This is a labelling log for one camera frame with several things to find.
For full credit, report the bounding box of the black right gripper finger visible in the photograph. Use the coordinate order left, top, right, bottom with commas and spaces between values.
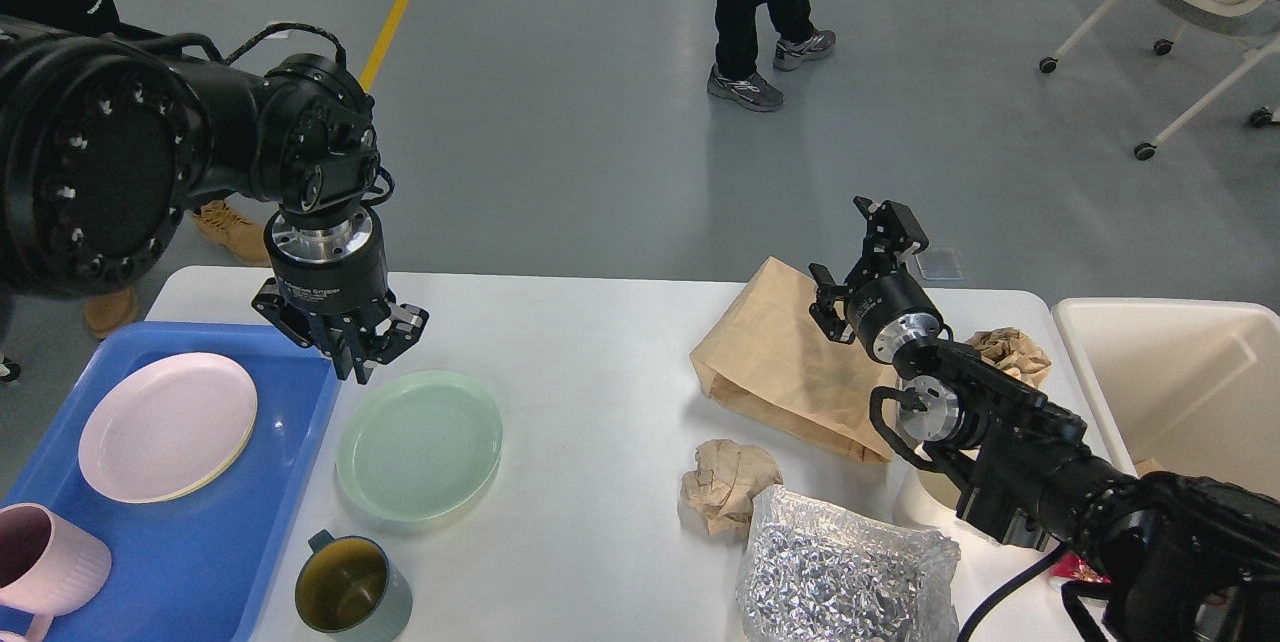
808, 262, 860, 345
852, 196, 931, 285

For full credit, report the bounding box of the white plastic bin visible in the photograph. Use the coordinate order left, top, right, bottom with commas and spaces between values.
1053, 297, 1279, 496

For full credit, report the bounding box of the brown paper ball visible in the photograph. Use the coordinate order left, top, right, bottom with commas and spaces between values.
681, 440, 783, 536

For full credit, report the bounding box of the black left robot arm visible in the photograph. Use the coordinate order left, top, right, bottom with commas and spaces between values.
1, 17, 429, 382

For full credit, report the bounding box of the green mug yellow inside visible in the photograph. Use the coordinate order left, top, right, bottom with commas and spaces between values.
294, 531, 413, 641

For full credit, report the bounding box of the brown paper bag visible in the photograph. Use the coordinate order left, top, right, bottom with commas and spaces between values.
690, 256, 897, 463

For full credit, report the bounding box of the person in black clothes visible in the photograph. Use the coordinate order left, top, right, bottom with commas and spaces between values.
707, 0, 837, 113

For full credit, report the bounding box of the pink mug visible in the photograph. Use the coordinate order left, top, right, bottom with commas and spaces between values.
1, 504, 113, 641

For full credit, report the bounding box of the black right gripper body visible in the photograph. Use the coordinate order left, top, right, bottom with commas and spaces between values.
844, 269, 945, 364

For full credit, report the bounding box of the pink plate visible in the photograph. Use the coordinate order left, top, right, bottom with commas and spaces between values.
78, 352, 259, 504

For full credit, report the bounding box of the blue plastic tray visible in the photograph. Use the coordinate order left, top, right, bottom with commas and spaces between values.
4, 322, 340, 641

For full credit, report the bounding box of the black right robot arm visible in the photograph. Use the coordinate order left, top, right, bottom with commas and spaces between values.
810, 197, 1279, 641

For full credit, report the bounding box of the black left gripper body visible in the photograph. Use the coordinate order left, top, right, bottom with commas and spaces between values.
265, 205, 389, 333

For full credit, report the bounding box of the white cup under arm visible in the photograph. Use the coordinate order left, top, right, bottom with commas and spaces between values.
892, 468, 959, 531

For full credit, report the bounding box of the silver foil bubble bag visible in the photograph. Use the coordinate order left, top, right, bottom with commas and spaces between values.
736, 483, 961, 641

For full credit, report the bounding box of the crumpled paper ball right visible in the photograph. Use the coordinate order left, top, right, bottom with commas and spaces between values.
966, 327, 1052, 390

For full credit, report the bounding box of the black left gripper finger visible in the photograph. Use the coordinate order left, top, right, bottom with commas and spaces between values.
349, 303, 430, 384
251, 279, 352, 381

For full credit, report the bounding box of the light green plate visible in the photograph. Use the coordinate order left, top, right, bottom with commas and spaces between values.
335, 370, 504, 523

